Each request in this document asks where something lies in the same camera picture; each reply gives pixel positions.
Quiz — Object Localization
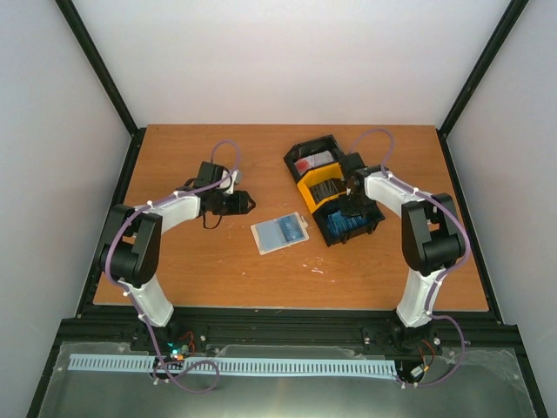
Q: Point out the beige card holder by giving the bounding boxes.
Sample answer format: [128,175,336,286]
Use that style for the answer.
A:
[251,212,310,255]

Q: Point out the blue VIP card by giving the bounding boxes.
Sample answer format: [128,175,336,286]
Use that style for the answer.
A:
[278,213,305,244]

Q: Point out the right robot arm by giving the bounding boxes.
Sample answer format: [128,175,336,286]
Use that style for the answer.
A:
[339,152,471,351]

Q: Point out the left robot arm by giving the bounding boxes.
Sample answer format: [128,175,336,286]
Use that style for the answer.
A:
[94,161,256,351]

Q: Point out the black bin with blue cards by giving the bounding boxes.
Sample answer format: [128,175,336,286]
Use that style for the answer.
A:
[312,195,386,246]

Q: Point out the blue cards stack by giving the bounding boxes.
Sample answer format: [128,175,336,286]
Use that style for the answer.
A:
[326,211,368,236]

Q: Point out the dark grey cards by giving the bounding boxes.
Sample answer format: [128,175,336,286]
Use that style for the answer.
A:
[309,179,346,204]

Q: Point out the red white cards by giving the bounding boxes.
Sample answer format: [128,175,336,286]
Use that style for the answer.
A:
[295,151,334,175]

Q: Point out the yellow bin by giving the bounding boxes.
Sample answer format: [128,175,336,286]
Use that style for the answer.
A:
[297,163,346,214]

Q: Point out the small electronics board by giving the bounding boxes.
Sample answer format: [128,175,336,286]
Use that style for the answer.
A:
[167,340,196,361]

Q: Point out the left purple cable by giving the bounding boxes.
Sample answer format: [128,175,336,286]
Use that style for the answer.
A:
[104,139,243,394]

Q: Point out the purple cable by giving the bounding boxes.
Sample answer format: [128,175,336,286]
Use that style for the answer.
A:
[104,139,243,394]
[347,129,473,389]

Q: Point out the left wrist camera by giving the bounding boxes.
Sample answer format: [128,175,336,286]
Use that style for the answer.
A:
[218,169,242,194]

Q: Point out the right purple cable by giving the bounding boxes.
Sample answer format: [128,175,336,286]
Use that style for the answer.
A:
[347,129,473,389]

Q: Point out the black aluminium rail base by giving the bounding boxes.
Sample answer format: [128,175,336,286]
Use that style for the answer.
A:
[55,306,522,358]

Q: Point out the light blue cable duct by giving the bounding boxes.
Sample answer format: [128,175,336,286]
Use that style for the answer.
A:
[67,354,397,380]

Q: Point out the left black frame post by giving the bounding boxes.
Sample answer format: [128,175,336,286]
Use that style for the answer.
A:
[54,0,140,137]

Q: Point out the black frame post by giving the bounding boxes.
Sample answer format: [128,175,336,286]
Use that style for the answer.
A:
[438,0,531,136]
[54,0,140,137]

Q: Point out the right black frame post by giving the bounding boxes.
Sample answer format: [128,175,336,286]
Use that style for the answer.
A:
[438,0,531,136]

